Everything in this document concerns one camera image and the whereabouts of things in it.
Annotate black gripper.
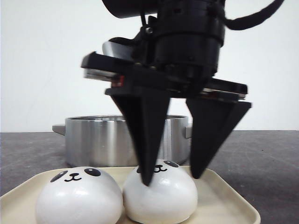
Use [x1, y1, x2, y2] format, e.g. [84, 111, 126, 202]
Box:
[81, 0, 248, 99]

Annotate panda bun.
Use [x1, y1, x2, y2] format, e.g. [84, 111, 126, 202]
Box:
[35, 167, 123, 224]
[122, 159, 198, 224]

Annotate cream plastic tray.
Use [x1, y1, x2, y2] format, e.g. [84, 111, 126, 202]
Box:
[0, 169, 261, 224]

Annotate stainless steel steamer pot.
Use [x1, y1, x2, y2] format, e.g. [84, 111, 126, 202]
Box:
[52, 115, 192, 167]

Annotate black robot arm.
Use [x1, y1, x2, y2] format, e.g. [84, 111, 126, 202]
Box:
[82, 0, 251, 185]

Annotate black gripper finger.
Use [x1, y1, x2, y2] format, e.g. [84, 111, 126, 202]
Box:
[105, 88, 170, 186]
[186, 99, 251, 179]

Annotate black braided cable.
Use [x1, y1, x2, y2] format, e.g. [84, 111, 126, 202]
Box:
[210, 0, 286, 31]

